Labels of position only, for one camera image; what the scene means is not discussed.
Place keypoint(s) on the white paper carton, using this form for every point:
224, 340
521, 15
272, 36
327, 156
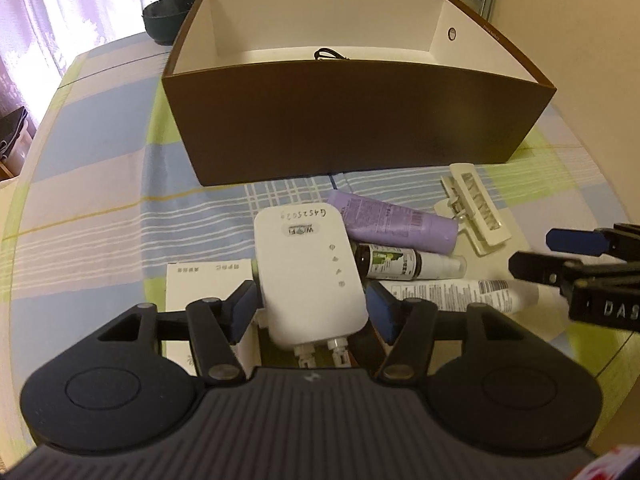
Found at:
200, 280

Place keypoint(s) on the white wifi extender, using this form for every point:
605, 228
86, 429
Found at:
307, 280

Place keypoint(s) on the brown cardboard box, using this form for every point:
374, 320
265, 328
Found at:
350, 120

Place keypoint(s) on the white hair claw clip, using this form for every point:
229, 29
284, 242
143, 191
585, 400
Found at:
480, 205

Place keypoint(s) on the red and white object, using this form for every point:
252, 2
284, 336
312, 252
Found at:
612, 467

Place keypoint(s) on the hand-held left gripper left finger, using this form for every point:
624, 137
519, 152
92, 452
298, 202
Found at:
243, 310

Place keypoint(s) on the pink curtain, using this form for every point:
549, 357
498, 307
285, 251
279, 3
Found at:
55, 15

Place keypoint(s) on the white cosmetic tube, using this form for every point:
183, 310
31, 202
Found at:
460, 296

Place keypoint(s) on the brown spray bottle white cap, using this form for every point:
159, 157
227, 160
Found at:
395, 261

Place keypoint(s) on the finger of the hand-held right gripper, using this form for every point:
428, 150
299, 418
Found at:
575, 241
537, 266

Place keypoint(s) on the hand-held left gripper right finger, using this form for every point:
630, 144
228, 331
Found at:
380, 311

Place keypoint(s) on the purple cosmetic tube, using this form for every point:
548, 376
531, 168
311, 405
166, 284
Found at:
395, 220

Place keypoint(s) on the checked tablecloth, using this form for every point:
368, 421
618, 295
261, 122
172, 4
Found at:
100, 185

